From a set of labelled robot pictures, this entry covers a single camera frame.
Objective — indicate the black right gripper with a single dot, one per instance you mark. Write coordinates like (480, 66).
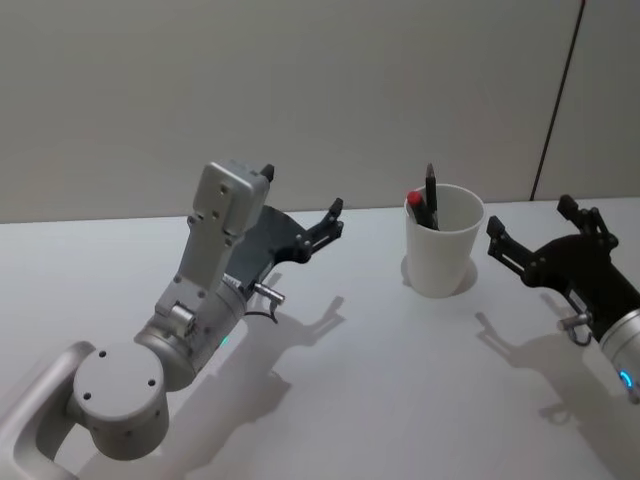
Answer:
(575, 270)

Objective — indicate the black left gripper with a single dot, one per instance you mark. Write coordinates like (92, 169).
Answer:
(272, 240)

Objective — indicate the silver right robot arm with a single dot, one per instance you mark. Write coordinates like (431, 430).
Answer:
(622, 360)

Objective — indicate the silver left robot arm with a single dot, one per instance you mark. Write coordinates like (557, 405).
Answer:
(120, 385)

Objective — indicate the white paper cup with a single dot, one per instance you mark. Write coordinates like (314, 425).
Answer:
(442, 255)

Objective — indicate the black pen with red cap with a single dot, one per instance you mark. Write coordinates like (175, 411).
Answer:
(419, 209)

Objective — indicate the black pencil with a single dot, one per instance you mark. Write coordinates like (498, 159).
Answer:
(431, 197)

